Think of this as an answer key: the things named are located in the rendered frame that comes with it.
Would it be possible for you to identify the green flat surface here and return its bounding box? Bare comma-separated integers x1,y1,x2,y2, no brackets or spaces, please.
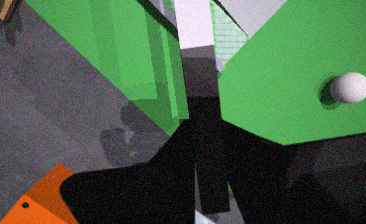
24,0,366,145

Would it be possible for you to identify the white ball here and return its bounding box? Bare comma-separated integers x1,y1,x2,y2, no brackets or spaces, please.
329,72,366,104

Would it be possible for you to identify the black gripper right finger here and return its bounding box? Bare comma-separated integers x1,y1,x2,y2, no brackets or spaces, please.
222,119,366,224

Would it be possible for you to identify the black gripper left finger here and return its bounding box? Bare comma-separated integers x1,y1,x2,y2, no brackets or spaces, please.
59,119,196,224

